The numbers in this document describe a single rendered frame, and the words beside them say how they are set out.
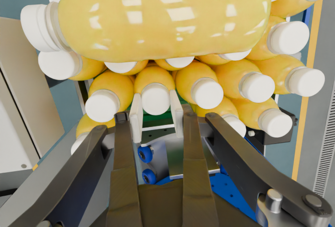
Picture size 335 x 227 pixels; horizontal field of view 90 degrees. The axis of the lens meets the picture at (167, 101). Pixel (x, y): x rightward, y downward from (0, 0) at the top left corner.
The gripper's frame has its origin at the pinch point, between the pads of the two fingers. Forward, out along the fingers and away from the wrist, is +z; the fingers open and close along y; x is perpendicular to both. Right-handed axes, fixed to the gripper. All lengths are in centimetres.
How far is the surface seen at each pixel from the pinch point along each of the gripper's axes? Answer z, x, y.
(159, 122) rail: 16.4, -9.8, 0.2
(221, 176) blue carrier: 13.5, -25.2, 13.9
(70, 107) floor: 112, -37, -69
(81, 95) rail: 14.7, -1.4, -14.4
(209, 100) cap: 2.9, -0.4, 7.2
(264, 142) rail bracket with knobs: 12.6, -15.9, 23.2
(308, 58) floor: 113, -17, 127
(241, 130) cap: 2.9, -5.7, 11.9
